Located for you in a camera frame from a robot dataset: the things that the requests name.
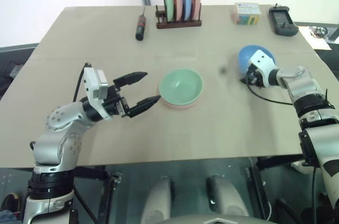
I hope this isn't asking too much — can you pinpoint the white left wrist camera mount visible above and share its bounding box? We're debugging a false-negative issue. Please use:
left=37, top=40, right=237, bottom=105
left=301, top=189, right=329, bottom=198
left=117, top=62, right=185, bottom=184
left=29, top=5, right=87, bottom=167
left=83, top=66, right=115, bottom=122

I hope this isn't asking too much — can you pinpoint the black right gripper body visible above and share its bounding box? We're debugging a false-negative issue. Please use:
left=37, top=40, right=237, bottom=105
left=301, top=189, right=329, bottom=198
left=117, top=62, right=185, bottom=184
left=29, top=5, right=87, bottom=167
left=246, top=64, right=266, bottom=88

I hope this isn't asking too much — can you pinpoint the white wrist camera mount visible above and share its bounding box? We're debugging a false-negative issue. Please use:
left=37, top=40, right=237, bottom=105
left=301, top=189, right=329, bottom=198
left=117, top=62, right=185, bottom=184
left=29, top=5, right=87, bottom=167
left=83, top=66, right=115, bottom=122
left=248, top=50, right=276, bottom=87

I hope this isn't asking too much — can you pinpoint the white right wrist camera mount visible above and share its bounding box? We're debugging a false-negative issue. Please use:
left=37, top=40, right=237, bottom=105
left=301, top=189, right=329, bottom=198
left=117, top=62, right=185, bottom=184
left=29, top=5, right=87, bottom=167
left=248, top=50, right=276, bottom=87

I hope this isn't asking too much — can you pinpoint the small grey device with wires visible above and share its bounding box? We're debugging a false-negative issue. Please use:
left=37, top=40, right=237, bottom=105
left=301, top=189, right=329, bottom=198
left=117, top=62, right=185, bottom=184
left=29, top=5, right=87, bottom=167
left=4, top=60, right=25, bottom=78

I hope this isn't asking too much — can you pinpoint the pink bowl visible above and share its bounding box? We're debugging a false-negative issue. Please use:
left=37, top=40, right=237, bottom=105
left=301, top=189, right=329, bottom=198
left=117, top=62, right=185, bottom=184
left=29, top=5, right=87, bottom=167
left=158, top=86, right=204, bottom=111

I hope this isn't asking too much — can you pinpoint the tangle of coloured wires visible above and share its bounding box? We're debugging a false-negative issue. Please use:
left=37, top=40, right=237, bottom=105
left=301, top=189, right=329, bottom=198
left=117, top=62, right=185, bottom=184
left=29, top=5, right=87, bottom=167
left=308, top=26, right=329, bottom=40

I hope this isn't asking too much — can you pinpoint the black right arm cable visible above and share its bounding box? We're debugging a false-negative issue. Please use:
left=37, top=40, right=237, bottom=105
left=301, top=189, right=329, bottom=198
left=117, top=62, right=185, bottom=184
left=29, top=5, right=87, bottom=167
left=247, top=84, right=295, bottom=106

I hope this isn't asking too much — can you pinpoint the black table leg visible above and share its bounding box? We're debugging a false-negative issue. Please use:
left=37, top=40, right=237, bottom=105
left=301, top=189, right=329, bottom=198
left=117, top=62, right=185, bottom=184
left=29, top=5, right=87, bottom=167
left=98, top=171, right=124, bottom=224
left=245, top=165, right=271, bottom=221

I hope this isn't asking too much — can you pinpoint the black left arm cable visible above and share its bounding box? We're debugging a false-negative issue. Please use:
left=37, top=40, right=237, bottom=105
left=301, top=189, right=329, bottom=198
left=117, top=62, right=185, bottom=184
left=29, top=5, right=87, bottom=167
left=72, top=62, right=92, bottom=103

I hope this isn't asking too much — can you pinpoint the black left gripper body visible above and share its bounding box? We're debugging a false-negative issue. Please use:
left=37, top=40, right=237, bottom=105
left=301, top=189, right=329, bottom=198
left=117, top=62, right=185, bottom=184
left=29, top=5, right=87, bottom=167
left=101, top=85, right=131, bottom=117

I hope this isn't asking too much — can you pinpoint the black screwdriver with red band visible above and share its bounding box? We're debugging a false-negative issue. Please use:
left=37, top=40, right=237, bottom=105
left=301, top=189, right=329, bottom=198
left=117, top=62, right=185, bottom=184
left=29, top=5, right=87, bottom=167
left=135, top=6, right=148, bottom=42

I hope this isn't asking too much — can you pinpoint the black handheld controller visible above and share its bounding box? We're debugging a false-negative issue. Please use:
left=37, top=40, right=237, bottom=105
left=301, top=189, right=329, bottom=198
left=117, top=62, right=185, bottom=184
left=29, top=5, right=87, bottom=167
left=267, top=3, right=300, bottom=36

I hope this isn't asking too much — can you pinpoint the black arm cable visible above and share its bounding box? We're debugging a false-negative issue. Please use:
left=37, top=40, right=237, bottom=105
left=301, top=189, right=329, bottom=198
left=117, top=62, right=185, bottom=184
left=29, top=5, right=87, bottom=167
left=72, top=62, right=92, bottom=103
left=247, top=84, right=295, bottom=106

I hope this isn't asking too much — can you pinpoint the blue bowl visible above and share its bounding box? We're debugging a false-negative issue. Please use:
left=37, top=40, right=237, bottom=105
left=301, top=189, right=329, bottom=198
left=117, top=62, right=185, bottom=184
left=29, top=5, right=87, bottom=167
left=238, top=44, right=275, bottom=77

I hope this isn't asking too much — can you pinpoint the dark wooden plate rack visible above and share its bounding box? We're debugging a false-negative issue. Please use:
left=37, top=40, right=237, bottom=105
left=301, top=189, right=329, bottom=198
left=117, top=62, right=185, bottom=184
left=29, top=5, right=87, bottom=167
left=155, top=2, right=203, bottom=30

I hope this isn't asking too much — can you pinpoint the dark grey robot torso edge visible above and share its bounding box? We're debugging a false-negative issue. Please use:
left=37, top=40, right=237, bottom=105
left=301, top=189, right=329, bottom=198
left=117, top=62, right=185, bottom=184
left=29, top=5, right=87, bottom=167
left=158, top=214, right=269, bottom=224

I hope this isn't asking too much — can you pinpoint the grey rounded robot leg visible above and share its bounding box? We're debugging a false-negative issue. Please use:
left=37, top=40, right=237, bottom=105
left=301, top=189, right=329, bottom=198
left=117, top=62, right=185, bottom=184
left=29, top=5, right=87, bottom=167
left=139, top=175, right=176, bottom=224
left=206, top=174, right=250, bottom=224

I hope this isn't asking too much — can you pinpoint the beige paper sheet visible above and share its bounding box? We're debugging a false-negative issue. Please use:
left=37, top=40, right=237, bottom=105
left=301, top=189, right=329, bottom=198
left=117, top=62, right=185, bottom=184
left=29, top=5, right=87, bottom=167
left=298, top=25, right=333, bottom=51

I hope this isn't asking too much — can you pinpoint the green bowl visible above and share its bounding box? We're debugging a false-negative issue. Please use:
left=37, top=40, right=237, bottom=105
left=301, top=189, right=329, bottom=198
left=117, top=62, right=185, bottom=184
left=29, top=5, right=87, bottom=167
left=158, top=68, right=204, bottom=106

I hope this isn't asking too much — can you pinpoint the colourful printed cardboard box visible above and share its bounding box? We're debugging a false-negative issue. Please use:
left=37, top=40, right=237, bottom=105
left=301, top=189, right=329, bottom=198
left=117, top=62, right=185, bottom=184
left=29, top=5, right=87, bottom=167
left=233, top=2, right=263, bottom=26

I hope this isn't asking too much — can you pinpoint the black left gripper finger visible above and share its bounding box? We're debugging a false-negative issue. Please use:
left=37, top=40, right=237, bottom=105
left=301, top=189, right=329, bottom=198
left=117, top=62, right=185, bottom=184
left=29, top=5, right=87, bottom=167
left=113, top=71, right=148, bottom=87
left=126, top=95, right=162, bottom=118

